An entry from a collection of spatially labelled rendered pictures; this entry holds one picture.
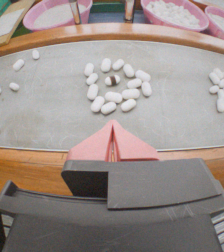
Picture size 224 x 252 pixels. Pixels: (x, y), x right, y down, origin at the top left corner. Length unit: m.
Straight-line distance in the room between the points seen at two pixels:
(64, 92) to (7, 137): 0.18
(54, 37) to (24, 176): 0.36
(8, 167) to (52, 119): 0.14
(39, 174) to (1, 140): 0.15
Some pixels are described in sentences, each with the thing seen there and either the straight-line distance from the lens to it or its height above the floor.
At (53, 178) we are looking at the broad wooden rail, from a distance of 0.24.
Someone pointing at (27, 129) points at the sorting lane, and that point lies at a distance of 0.31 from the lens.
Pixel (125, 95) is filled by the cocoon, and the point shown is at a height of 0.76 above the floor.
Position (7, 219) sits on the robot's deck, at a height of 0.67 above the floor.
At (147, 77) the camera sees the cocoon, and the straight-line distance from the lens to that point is 0.28.
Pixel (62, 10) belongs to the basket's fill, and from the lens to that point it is 0.62.
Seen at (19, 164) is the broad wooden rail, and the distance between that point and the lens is 0.28.
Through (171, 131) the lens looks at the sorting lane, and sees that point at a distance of 0.27.
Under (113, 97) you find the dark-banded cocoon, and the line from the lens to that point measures 0.24.
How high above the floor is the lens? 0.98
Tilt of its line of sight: 77 degrees down
